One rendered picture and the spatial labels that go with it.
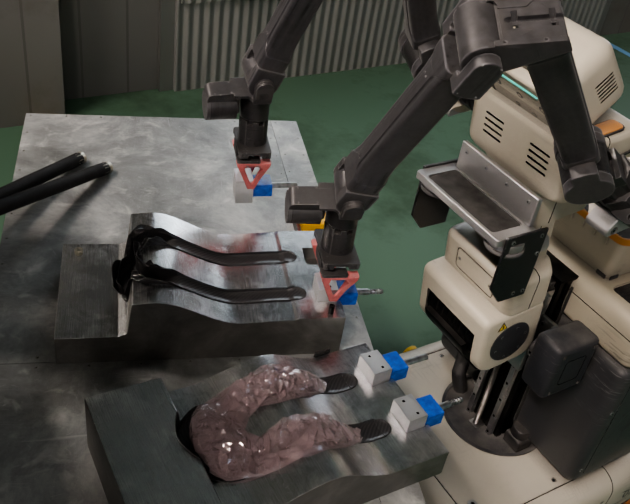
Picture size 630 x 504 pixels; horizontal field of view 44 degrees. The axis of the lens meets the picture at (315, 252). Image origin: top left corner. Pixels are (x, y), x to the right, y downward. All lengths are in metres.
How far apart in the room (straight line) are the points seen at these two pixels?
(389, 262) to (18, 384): 1.91
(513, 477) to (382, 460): 0.86
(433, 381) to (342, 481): 1.07
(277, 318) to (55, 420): 0.40
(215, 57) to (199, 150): 2.09
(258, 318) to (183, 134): 0.80
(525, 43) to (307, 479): 0.65
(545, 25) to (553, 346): 0.88
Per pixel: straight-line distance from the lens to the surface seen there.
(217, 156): 1.98
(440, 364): 2.28
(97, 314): 1.43
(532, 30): 0.99
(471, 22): 0.99
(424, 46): 1.51
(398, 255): 3.10
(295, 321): 1.40
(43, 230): 1.73
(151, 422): 1.19
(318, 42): 4.33
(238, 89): 1.50
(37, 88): 3.68
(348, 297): 1.45
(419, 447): 1.29
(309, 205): 1.29
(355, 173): 1.21
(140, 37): 3.93
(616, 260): 1.83
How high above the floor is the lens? 1.82
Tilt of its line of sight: 37 degrees down
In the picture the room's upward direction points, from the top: 10 degrees clockwise
